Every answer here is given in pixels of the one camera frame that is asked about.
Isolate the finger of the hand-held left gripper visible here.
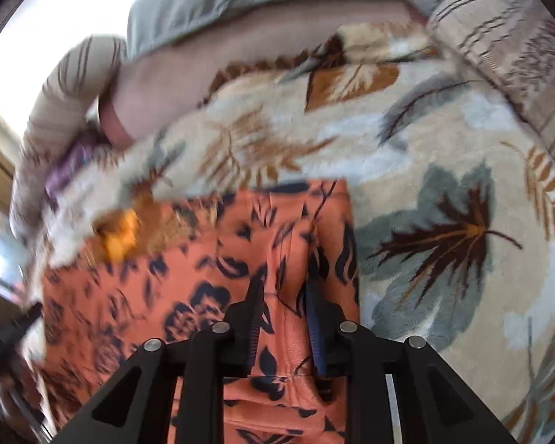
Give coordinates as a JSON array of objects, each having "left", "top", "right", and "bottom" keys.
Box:
[{"left": 0, "top": 303, "right": 44, "bottom": 380}]

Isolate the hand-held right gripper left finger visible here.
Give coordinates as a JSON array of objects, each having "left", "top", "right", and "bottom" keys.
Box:
[{"left": 51, "top": 275, "right": 265, "bottom": 444}]

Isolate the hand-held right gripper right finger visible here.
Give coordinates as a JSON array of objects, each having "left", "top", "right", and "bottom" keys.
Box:
[{"left": 305, "top": 282, "right": 519, "bottom": 444}]

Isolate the orange floral cloth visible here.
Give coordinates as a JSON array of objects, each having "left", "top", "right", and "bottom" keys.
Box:
[{"left": 39, "top": 180, "right": 361, "bottom": 444}]

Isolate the purple cloth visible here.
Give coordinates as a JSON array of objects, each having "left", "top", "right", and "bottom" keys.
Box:
[{"left": 44, "top": 125, "right": 107, "bottom": 199}]

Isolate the leaf print blanket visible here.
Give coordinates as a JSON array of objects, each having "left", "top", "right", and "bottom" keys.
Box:
[{"left": 9, "top": 23, "right": 555, "bottom": 444}]

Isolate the striped floral pillow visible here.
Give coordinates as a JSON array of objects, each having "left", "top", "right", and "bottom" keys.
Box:
[
  {"left": 425, "top": 0, "right": 555, "bottom": 162},
  {"left": 9, "top": 36, "right": 125, "bottom": 250}
]

